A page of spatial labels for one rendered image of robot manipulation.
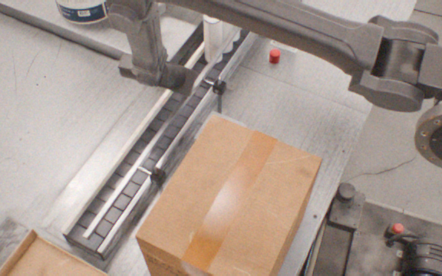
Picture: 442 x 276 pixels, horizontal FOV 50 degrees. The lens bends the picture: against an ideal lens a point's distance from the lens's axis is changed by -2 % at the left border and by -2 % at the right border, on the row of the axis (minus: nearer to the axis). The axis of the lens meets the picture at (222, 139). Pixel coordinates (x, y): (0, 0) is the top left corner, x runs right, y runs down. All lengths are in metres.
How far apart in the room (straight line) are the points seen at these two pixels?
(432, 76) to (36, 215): 0.97
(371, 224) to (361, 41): 1.33
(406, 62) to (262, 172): 0.38
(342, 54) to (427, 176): 1.79
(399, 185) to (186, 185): 1.55
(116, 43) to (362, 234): 1.10
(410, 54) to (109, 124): 0.91
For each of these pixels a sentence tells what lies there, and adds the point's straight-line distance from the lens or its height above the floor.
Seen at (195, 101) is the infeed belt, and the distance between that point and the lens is 1.31.
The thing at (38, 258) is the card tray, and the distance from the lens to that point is 1.21.
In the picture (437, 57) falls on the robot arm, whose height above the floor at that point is 1.48.
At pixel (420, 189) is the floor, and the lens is 2.34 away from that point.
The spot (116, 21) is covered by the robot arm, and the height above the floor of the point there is 1.44.
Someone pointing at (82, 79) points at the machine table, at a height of 0.83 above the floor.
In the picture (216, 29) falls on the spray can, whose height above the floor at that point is 1.01.
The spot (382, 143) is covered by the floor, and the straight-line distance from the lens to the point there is 2.41.
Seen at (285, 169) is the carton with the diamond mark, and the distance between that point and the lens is 0.92.
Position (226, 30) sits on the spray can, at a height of 0.97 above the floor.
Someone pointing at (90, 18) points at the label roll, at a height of 0.90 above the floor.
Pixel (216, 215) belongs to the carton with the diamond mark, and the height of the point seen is 1.12.
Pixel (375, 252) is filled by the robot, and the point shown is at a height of 0.26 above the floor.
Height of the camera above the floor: 1.90
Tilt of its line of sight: 56 degrees down
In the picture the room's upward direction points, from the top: straight up
